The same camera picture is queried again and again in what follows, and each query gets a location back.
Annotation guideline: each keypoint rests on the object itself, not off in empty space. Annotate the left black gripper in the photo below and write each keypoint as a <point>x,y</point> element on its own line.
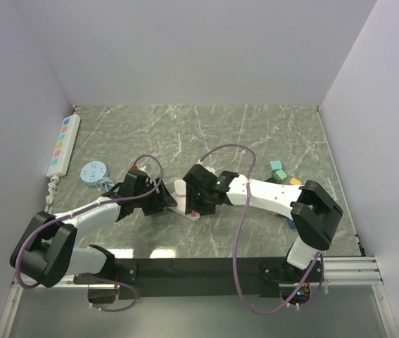
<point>160,200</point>

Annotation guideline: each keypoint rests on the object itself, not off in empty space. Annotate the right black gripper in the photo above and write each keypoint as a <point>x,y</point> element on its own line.
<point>192,203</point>

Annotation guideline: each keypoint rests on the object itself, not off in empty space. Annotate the white square plug adapter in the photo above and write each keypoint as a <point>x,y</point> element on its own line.
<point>180,188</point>

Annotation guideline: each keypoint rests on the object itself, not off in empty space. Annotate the round blue power hub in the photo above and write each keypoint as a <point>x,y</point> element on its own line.
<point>96,174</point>

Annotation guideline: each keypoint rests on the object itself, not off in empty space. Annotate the teal charger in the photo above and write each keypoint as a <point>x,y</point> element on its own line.
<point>276,165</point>

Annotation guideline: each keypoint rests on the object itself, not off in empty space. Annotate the green charger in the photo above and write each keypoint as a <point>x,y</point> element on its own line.
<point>279,175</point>

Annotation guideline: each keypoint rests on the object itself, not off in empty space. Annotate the yellow usb charger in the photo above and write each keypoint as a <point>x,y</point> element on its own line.
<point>295,181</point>

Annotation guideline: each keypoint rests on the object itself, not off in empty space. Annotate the long white power strip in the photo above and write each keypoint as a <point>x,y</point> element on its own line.
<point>60,160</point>

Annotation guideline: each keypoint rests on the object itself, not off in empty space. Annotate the black cube socket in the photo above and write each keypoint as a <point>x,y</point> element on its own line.
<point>272,180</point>

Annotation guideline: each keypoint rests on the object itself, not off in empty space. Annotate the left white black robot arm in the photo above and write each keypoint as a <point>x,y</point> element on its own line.
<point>44,253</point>

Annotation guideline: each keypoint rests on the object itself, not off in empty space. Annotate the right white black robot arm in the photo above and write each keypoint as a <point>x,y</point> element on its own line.
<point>313,211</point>

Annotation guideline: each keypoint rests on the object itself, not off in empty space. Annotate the blue cube socket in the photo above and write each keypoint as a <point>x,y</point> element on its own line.
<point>291,224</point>

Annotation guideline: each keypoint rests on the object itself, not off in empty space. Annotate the black mounting base bar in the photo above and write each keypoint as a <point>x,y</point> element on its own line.
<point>132,278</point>

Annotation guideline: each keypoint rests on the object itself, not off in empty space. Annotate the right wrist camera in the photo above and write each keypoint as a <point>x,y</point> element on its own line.
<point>200,178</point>

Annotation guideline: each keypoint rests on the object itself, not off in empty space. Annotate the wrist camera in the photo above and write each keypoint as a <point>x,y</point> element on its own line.
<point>200,178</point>
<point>135,183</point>

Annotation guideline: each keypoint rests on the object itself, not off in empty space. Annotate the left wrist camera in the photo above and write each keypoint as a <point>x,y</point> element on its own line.
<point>135,183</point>

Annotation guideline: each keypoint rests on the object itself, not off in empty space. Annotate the aluminium rail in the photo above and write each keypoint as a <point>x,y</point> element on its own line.
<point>338,271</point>

